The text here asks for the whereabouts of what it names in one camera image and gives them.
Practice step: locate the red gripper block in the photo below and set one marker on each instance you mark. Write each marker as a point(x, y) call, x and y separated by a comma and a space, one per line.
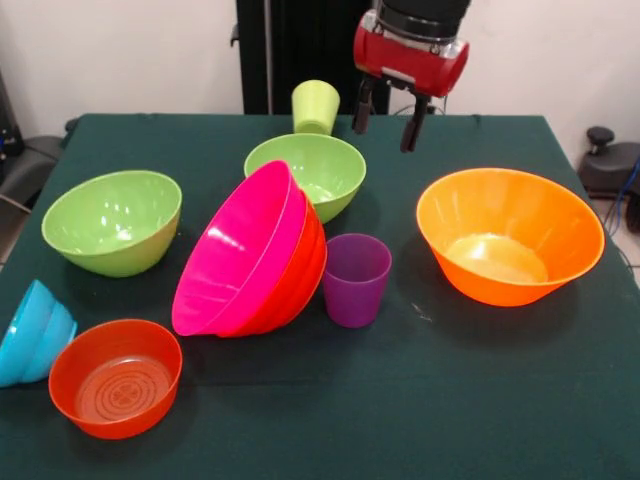
point(410, 60)

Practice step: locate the large red-orange bowl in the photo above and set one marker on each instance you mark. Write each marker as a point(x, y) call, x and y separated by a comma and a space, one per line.
point(300, 280)

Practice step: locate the large pink bowl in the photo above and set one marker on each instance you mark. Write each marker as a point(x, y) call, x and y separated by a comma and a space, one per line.
point(240, 250)

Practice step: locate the large orange bowl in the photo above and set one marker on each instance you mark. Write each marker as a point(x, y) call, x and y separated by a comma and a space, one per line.
point(510, 285)

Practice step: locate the green bowl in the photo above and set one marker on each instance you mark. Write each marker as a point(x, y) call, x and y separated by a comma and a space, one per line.
point(320, 165)
point(110, 225)

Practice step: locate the small red-orange bowl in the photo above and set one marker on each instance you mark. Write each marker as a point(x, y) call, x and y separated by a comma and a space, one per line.
point(115, 380)

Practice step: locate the small blue bowl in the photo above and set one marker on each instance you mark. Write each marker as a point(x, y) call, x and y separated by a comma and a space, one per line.
point(35, 335)

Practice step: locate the green cup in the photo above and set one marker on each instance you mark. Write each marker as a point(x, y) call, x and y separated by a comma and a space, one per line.
point(314, 107)

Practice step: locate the purple cup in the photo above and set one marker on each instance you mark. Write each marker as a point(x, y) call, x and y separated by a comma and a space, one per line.
point(356, 285)

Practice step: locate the dark green tablecloth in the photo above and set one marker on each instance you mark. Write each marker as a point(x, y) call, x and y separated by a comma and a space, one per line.
point(350, 400)

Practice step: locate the black equipment box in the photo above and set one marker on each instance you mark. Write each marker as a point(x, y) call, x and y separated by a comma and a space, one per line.
point(7, 120)

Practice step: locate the grey pedestal leg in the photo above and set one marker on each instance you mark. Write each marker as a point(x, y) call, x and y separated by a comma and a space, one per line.
point(30, 165)
point(600, 136)

